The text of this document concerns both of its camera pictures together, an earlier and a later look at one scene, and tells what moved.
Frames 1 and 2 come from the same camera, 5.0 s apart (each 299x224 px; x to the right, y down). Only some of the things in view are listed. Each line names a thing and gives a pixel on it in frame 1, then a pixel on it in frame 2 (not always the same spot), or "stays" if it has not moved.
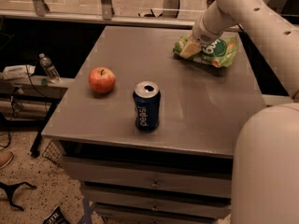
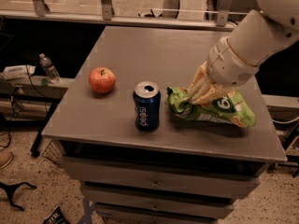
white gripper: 202,33 -> 228,64
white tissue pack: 16,72 stays
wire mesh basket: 53,152 stays
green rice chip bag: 219,53 -> 234,107
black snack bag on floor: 56,217 stays
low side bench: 28,101 stays
